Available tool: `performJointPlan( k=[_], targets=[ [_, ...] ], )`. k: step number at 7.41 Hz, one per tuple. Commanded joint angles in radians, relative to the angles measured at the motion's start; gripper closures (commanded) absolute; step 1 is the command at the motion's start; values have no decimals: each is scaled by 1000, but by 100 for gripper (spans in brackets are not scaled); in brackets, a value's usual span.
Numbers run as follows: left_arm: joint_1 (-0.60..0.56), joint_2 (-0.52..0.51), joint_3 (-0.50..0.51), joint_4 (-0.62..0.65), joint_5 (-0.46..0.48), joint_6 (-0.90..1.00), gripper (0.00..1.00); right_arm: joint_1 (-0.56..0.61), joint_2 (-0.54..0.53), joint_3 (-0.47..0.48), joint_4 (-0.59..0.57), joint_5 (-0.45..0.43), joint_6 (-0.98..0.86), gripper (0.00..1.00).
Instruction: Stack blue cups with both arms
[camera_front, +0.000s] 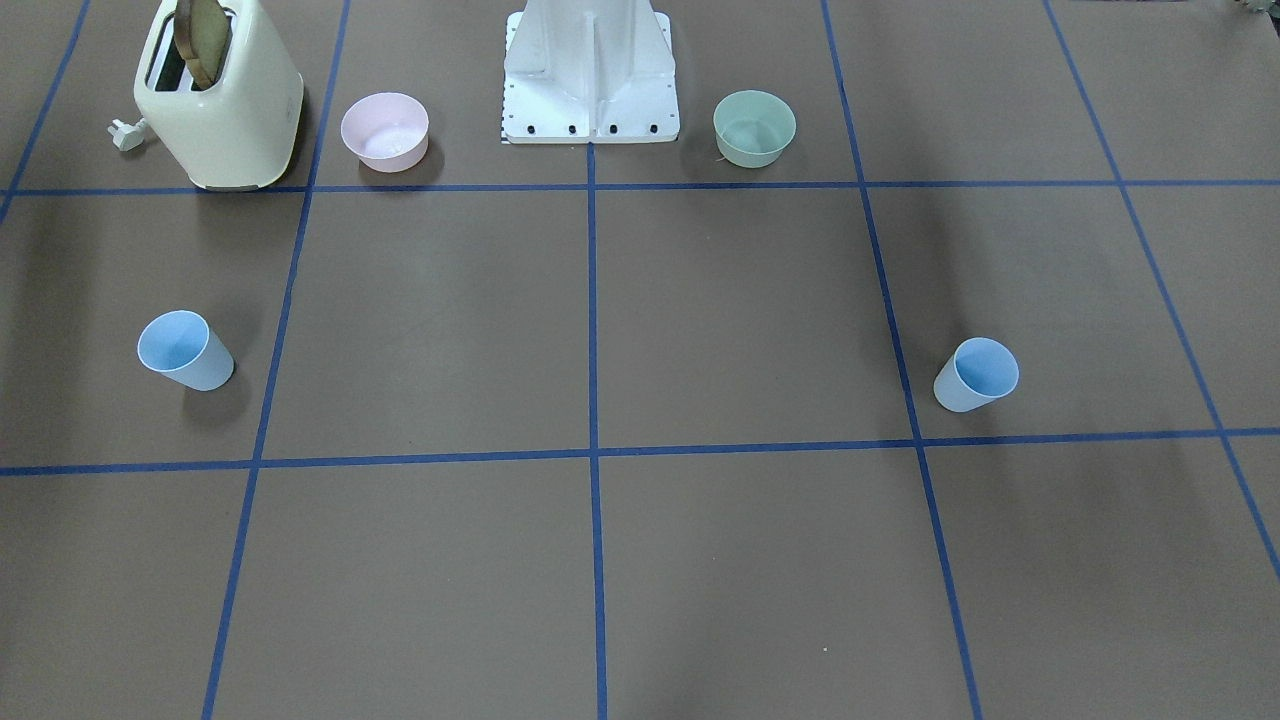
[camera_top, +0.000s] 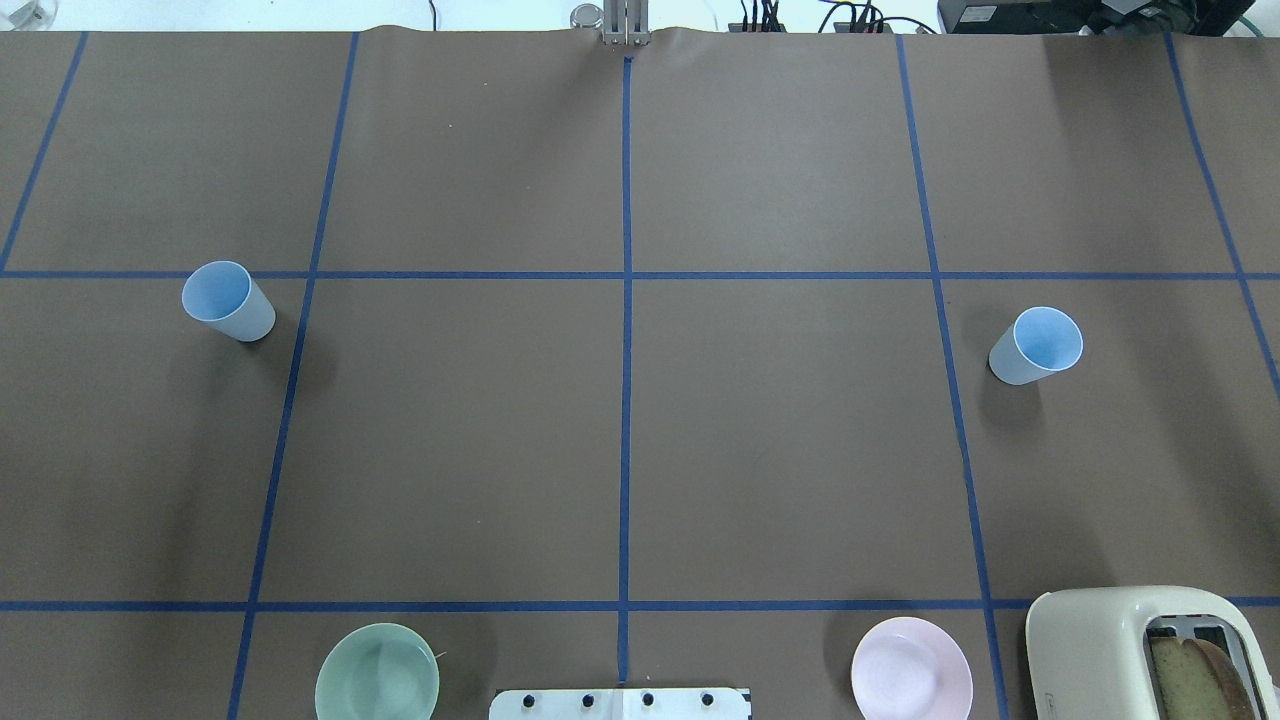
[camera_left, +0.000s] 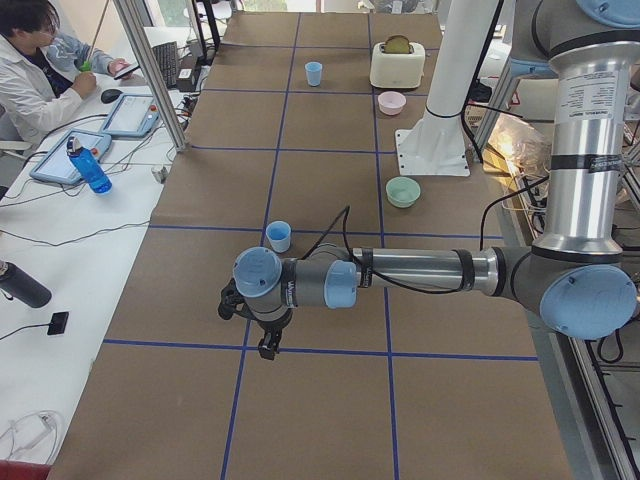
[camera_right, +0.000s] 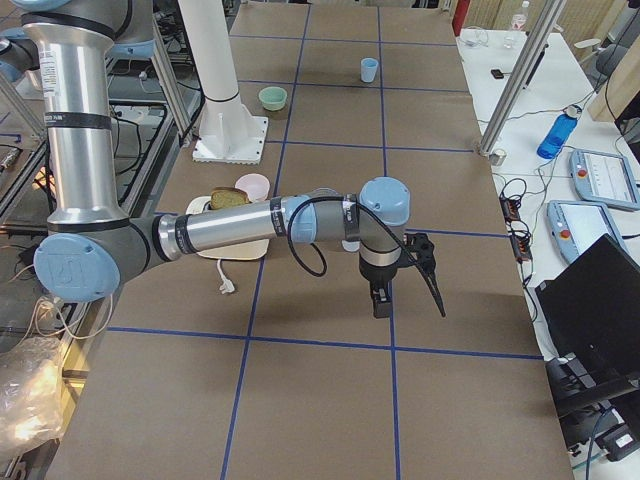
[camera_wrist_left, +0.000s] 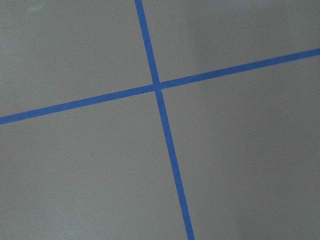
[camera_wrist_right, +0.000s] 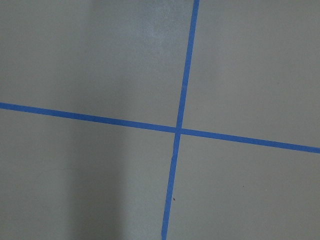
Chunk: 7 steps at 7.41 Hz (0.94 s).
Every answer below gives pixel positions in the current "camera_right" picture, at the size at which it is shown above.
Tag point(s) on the white toaster plug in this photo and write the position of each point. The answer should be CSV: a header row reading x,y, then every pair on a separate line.
x,y
226,287

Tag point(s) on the teach pendant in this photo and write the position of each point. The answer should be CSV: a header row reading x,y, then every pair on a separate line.
x,y
577,225
604,177

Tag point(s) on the green plastic bowl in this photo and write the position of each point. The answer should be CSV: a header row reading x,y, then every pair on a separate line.
x,y
273,98

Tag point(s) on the pink plastic bowl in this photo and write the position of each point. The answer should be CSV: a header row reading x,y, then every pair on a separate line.
x,y
256,186

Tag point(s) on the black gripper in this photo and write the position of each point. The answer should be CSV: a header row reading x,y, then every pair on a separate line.
x,y
374,273

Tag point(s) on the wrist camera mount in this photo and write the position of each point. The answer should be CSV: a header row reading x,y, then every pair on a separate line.
x,y
419,252

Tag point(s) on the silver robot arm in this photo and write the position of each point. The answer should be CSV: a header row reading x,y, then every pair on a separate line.
x,y
93,245

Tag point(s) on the near teach pendant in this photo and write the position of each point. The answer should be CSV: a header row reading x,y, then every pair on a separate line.
x,y
577,225

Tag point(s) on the aluminium frame post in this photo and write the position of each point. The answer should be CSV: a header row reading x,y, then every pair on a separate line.
x,y
524,65

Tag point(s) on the cream toaster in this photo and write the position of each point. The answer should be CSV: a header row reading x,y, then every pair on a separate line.
x,y
246,251

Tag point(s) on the far teach pendant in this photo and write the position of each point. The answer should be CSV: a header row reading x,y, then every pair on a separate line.
x,y
604,177

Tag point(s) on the light blue cup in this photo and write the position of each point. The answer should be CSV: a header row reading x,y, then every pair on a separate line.
x,y
368,69

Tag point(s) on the toast slice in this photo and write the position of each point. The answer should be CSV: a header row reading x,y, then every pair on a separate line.
x,y
227,197

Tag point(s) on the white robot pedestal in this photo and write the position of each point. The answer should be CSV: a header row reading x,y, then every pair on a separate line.
x,y
228,132

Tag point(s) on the blue water bottle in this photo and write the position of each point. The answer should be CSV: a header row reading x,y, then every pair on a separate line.
x,y
559,132

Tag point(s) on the black laptop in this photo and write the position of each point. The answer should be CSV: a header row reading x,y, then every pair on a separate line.
x,y
592,308

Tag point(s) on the crumpled clear plastic bag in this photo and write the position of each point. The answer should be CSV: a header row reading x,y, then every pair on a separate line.
x,y
31,389

